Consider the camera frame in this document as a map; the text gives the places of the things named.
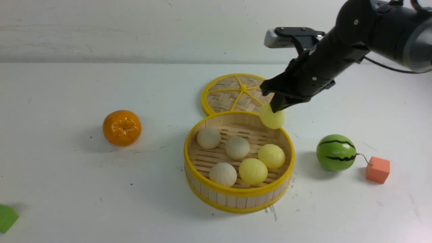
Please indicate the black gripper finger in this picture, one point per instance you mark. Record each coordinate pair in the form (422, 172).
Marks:
(281, 102)

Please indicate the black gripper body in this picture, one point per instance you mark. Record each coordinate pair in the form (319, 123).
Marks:
(315, 69)

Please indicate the yellow bun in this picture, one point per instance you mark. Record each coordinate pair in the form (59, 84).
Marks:
(270, 119)
(272, 156)
(253, 171)

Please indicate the white bun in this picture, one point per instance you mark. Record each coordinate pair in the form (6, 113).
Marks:
(237, 148)
(223, 174)
(209, 138)

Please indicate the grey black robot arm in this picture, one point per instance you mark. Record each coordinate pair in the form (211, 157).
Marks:
(395, 32)

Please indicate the yellow rimmed woven steamer lid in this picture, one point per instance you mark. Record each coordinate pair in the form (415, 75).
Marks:
(234, 92)

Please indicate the yellow rimmed bamboo steamer tray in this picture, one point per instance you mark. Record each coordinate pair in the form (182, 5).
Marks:
(241, 197)

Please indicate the green toy watermelon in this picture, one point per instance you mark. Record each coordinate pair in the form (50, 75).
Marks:
(336, 153)

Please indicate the orange foam cube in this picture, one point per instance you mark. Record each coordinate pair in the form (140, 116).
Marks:
(377, 170)

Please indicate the orange toy tangerine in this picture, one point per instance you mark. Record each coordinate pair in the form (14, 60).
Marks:
(122, 128)

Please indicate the green block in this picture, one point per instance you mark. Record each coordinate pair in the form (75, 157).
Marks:
(8, 216)

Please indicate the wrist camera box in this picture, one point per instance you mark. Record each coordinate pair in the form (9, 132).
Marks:
(300, 38)

